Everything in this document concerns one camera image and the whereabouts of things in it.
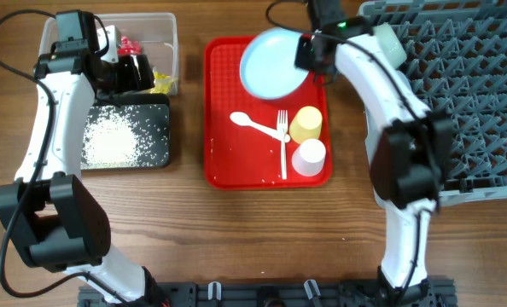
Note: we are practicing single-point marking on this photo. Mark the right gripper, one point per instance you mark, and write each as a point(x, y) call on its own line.
point(300, 60)

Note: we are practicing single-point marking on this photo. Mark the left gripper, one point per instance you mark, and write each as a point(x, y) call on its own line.
point(130, 82)

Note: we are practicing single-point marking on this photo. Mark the red strawberry candy wrapper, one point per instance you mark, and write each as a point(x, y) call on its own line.
point(129, 47)

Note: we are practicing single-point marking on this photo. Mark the light blue plate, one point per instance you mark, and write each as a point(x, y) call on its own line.
point(267, 70)

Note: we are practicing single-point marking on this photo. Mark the white plastic fork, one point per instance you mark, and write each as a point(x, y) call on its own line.
point(282, 127)

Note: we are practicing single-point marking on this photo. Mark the yellow plastic cup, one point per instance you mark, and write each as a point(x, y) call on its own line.
point(307, 124)

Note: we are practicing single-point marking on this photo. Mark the mint green bowl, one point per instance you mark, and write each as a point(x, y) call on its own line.
point(390, 44)

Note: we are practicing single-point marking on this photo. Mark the yellow foil wrapper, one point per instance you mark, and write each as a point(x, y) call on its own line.
point(162, 83)

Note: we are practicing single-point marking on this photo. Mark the white plastic spoon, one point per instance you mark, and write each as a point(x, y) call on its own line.
point(242, 119)

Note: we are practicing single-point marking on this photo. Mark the white plastic cup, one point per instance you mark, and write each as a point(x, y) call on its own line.
point(308, 159)

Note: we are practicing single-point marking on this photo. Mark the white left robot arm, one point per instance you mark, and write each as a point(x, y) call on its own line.
point(49, 216)

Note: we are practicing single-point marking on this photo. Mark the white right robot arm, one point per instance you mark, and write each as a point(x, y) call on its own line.
point(409, 144)

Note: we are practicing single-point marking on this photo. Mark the grey dishwasher rack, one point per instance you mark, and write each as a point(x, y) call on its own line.
point(457, 62)

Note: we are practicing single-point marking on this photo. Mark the clear plastic bin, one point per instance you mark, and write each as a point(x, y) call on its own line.
point(157, 33)

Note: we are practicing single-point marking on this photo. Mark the black tray with rice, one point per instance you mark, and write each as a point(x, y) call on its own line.
point(133, 134)

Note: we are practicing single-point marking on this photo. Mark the red plastic tray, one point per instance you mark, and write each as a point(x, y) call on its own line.
point(240, 157)

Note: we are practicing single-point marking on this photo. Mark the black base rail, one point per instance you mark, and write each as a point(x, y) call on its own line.
point(435, 292)

